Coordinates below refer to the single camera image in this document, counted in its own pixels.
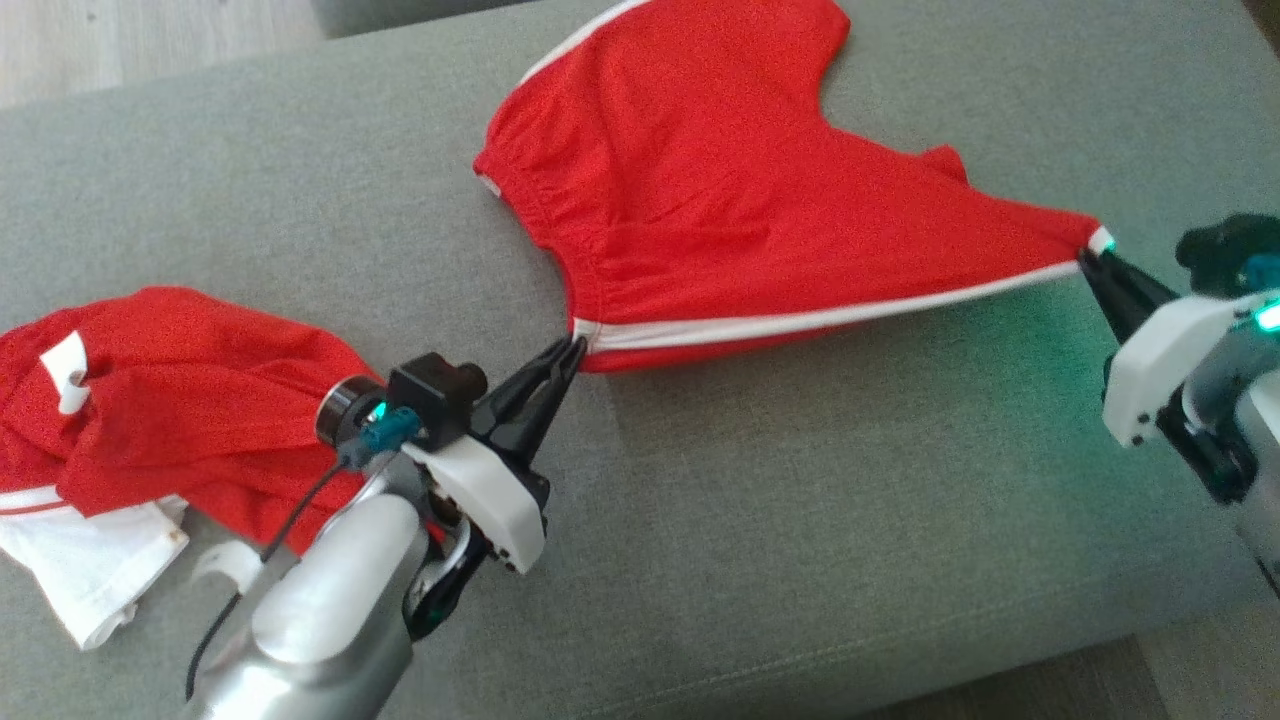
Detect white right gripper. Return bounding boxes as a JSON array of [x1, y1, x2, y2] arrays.
[[1077, 248, 1280, 506]]

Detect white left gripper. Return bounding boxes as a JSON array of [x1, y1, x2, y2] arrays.
[[400, 336, 591, 643]]

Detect red shorts white stripe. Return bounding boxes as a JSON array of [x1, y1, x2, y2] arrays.
[[472, 0, 1116, 376]]

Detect red basketball jersey white sleeves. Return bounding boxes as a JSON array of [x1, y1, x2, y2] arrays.
[[0, 285, 386, 651]]

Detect large grey fabric ottoman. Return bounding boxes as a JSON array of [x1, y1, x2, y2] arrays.
[[0, 0, 1280, 720]]

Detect teal left cable connector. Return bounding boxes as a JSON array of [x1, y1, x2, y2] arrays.
[[355, 405, 421, 459]]

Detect black left camera cable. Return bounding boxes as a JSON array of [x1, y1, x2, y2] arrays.
[[185, 455, 353, 701]]

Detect white left cable tag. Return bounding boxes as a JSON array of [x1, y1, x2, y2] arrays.
[[190, 540, 266, 591]]

